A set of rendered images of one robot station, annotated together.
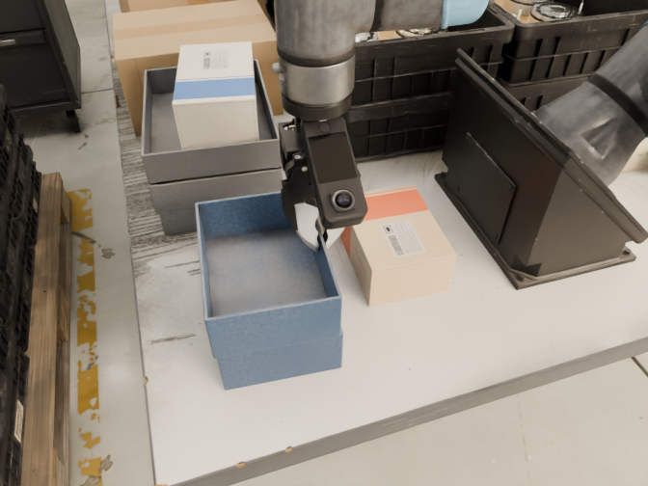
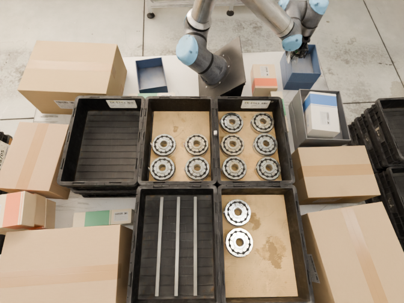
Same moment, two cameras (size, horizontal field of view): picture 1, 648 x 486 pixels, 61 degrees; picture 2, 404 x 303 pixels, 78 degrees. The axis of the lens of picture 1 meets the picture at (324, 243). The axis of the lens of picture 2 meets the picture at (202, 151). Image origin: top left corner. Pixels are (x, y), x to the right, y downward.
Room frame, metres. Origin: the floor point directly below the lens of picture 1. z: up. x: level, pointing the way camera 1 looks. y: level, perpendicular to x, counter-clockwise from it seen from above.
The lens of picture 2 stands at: (1.54, -0.23, 1.84)
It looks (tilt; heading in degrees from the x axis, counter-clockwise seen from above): 67 degrees down; 191
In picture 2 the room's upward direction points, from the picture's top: 3 degrees clockwise
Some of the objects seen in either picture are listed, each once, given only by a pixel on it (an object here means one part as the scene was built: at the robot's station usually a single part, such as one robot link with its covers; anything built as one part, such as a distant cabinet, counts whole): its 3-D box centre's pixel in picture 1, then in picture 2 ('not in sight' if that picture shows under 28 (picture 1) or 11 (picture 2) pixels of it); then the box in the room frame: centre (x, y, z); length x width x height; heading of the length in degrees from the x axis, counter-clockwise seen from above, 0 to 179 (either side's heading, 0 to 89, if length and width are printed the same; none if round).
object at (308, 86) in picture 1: (312, 72); (307, 27); (0.51, 0.01, 1.04); 0.08 x 0.08 x 0.05
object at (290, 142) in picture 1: (315, 138); (300, 42); (0.51, 0.01, 0.96); 0.09 x 0.08 x 0.12; 13
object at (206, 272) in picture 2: not in sight; (177, 242); (1.51, -0.31, 0.87); 0.40 x 0.30 x 0.11; 15
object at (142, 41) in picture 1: (199, 65); (328, 175); (1.07, 0.26, 0.78); 0.30 x 0.22 x 0.16; 107
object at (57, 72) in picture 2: not in sight; (78, 79); (0.88, -1.02, 0.80); 0.40 x 0.30 x 0.20; 102
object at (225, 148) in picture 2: (421, 27); (232, 144); (1.07, -0.19, 0.86); 0.10 x 0.10 x 0.01
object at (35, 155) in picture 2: not in sight; (44, 161); (1.33, -0.99, 0.78); 0.30 x 0.22 x 0.16; 11
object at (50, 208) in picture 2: not in sight; (31, 217); (1.56, -0.95, 0.74); 0.16 x 0.12 x 0.07; 115
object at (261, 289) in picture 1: (264, 265); (302, 62); (0.47, 0.07, 0.81); 0.20 x 0.15 x 0.07; 13
